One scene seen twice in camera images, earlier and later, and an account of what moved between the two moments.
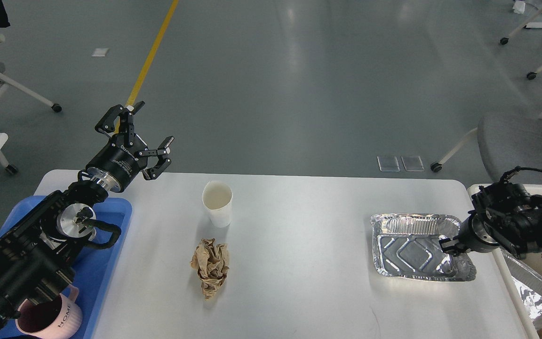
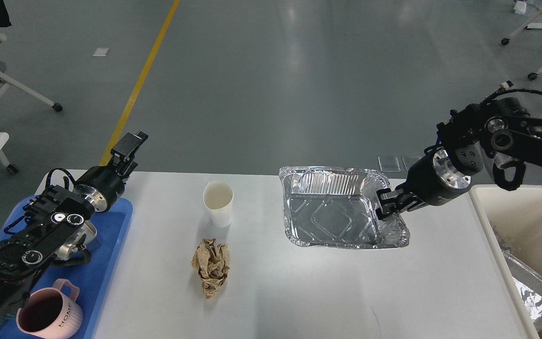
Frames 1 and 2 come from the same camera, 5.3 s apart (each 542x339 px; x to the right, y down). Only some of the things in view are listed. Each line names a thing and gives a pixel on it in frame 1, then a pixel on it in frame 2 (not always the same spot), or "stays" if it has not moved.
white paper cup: [217, 196] stays
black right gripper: [474, 234] -> [433, 179]
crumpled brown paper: [211, 260] stays
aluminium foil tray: [406, 246] -> [334, 207]
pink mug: [53, 319] stays
